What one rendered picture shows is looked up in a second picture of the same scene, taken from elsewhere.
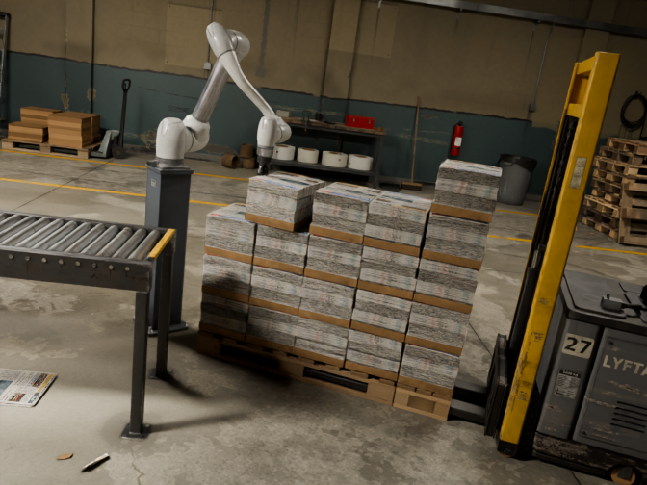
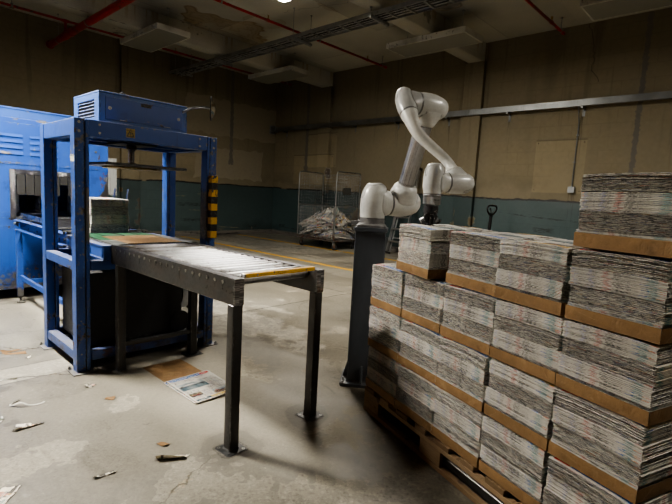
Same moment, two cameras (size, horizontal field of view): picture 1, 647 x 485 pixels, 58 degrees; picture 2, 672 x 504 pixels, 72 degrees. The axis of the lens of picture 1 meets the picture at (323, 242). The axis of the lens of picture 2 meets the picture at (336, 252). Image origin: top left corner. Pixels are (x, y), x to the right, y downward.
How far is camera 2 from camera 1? 1.66 m
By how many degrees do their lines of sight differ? 48
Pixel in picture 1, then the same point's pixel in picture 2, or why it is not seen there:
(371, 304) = (505, 383)
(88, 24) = (472, 167)
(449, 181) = (598, 195)
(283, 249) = (424, 302)
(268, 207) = (411, 253)
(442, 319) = (599, 427)
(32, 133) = not seen: hidden behind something
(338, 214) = (471, 257)
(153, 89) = (520, 214)
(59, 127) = not seen: hidden behind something
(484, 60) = not seen: outside the picture
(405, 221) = (542, 263)
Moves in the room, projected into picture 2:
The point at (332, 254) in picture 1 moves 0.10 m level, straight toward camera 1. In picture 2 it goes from (465, 309) to (451, 312)
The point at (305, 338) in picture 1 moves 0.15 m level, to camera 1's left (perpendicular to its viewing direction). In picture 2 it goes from (441, 415) to (413, 402)
